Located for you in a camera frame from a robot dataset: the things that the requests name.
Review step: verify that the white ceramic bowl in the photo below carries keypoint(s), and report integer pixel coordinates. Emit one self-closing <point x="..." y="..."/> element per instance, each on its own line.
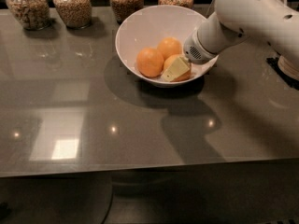
<point x="147" y="27"/>

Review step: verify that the far left glass grain jar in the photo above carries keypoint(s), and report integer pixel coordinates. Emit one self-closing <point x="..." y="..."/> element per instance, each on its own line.
<point x="33" y="15"/>

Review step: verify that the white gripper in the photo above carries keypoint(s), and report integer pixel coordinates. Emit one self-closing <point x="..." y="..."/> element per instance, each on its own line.
<point x="192" y="49"/>

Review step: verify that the glass grain jar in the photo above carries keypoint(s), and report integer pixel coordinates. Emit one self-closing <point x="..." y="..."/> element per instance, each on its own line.
<point x="33" y="15"/>
<point x="75" y="14"/>

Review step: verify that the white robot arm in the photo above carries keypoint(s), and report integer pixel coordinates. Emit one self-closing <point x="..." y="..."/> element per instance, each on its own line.
<point x="232" y="21"/>

